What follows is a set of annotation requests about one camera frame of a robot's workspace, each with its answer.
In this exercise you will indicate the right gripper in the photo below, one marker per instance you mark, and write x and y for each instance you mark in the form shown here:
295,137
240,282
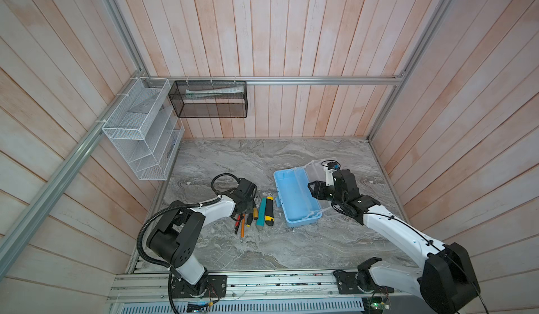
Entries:
317,190

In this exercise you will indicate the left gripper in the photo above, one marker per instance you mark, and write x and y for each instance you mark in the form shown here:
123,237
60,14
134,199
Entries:
250,202

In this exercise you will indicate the blue plastic tool box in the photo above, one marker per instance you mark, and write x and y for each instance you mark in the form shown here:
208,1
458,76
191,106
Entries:
294,197

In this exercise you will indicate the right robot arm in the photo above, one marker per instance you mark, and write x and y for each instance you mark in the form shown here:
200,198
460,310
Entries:
443,277

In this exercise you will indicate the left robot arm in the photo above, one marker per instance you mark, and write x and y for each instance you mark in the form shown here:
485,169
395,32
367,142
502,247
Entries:
168,238

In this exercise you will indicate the black yellow screwdriver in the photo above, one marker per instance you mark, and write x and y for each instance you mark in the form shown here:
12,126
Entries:
253,216

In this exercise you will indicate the teal utility knife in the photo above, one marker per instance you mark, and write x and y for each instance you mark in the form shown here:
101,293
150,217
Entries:
261,213

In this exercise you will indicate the black yellow utility knife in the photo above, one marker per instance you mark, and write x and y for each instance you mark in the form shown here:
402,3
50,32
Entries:
269,211

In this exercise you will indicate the black mesh basket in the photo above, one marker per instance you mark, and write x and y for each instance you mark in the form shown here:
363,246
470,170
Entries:
209,99

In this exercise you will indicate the aluminium mounting rail base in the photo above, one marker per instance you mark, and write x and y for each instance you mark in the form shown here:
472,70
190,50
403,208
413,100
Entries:
289,291

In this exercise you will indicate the white wire mesh shelf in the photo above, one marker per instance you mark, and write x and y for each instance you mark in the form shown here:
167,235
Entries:
143,128

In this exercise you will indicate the horizontal aluminium wall rail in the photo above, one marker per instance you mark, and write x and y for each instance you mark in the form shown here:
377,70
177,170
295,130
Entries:
298,80

